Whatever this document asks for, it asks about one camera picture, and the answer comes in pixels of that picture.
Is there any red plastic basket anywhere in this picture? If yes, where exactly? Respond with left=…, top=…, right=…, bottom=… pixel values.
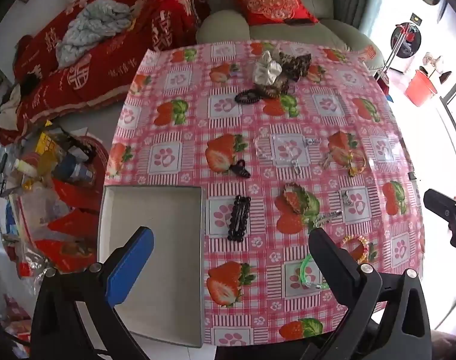
left=50, top=134, right=111, bottom=211

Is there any red printed blanket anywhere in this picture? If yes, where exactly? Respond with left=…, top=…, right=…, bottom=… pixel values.
left=0, top=0, right=212, bottom=148

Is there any small black claw clip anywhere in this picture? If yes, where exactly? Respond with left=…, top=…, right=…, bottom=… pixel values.
left=229, top=160, right=251, bottom=179

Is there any red plastic bag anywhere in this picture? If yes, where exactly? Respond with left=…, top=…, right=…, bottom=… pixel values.
left=32, top=179, right=102, bottom=275

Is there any white scrunchie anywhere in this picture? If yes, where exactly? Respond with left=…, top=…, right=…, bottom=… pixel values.
left=253, top=50, right=284, bottom=84

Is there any green bangle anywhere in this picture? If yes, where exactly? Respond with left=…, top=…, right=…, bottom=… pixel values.
left=299, top=253, right=331, bottom=292

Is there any red embroidered cushion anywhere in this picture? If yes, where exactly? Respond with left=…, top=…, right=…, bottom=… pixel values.
left=227, top=0, right=319, bottom=27

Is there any silver hair clip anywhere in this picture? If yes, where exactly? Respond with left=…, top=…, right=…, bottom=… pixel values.
left=317, top=209, right=343, bottom=223

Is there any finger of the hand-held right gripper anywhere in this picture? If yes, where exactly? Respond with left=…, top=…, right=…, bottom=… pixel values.
left=423, top=188, right=456, bottom=251

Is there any leopard print scrunchie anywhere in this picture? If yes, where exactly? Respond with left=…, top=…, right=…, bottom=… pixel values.
left=280, top=53, right=313, bottom=80

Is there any grey green sofa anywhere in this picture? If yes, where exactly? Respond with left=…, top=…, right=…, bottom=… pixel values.
left=195, top=0, right=387, bottom=73

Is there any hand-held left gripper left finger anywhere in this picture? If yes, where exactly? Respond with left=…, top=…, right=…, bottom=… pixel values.
left=31, top=227, right=155, bottom=360

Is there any black coil hair tie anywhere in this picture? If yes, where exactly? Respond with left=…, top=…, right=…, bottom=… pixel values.
left=234, top=88, right=261, bottom=104

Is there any yellow packet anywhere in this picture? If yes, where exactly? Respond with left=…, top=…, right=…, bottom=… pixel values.
left=36, top=130, right=59, bottom=155

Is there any brown braided bracelet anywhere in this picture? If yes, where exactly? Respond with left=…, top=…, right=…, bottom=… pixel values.
left=282, top=182, right=312, bottom=215

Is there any white cloth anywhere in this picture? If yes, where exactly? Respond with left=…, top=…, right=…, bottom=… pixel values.
left=0, top=85, right=23, bottom=129

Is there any yellow red bead bracelet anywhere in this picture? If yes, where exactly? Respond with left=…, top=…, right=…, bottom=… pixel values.
left=340, top=234, right=377, bottom=264

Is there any black beaded snap clip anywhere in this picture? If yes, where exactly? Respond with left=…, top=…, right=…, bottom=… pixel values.
left=227, top=194, right=252, bottom=241

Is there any pink strawberry print tablecloth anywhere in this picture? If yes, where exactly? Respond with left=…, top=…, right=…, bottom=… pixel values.
left=105, top=39, right=426, bottom=347

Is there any white washing machine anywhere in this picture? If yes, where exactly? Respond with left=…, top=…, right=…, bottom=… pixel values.
left=390, top=12, right=424, bottom=75

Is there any small white fan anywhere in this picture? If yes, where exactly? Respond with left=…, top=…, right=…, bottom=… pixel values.
left=422, top=54, right=445, bottom=79

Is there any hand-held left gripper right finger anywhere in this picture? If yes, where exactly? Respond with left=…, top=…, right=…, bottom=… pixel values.
left=299, top=228, right=433, bottom=360

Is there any red bucket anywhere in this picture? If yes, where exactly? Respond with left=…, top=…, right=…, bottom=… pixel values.
left=404, top=68, right=438, bottom=108

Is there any grey knitted cloth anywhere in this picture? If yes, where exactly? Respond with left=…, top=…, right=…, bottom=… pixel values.
left=55, top=0, right=136, bottom=70

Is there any blue bottle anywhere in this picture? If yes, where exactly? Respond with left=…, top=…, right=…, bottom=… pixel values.
left=58, top=153, right=94, bottom=187

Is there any white cardboard box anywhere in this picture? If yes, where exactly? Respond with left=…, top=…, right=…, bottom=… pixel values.
left=98, top=185, right=207, bottom=348

